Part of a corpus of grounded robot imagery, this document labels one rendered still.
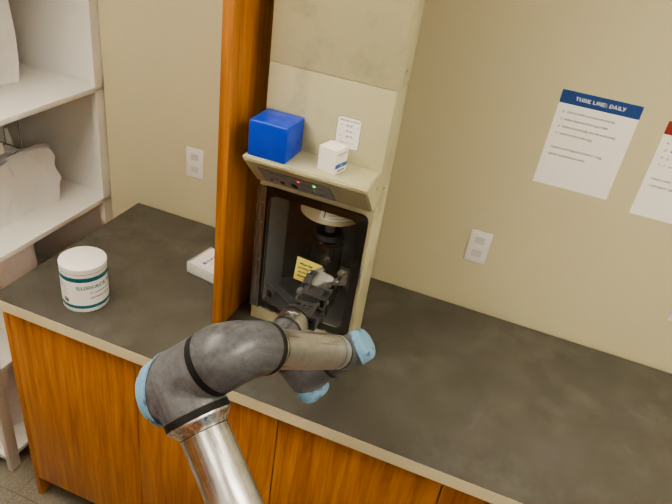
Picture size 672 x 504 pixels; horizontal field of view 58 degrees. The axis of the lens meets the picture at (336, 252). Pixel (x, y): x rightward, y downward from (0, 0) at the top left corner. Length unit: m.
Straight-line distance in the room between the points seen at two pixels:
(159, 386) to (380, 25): 0.87
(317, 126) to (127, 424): 1.10
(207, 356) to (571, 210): 1.25
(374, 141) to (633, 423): 1.06
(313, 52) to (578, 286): 1.10
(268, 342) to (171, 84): 1.37
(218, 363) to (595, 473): 1.06
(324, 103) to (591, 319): 1.12
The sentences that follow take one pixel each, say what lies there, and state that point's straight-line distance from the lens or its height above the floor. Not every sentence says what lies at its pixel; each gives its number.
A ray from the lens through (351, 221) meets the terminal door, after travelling 1.55.
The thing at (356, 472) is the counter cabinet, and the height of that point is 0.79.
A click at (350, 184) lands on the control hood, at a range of 1.40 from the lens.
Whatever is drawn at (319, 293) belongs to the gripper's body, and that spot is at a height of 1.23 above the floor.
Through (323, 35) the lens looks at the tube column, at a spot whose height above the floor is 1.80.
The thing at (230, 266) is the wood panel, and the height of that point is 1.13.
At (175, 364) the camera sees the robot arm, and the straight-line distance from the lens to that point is 1.04.
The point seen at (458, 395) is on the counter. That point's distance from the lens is 1.75.
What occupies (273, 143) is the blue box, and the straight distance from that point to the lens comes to 1.45.
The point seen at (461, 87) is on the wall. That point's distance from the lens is 1.84.
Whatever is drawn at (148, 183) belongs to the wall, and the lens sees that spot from 2.44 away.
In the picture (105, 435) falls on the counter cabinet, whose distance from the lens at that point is 2.16.
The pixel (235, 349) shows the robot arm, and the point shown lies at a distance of 1.00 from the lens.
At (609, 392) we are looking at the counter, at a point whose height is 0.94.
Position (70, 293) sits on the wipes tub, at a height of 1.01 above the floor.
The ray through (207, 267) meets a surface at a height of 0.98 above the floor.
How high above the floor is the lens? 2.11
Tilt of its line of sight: 32 degrees down
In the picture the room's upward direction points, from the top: 9 degrees clockwise
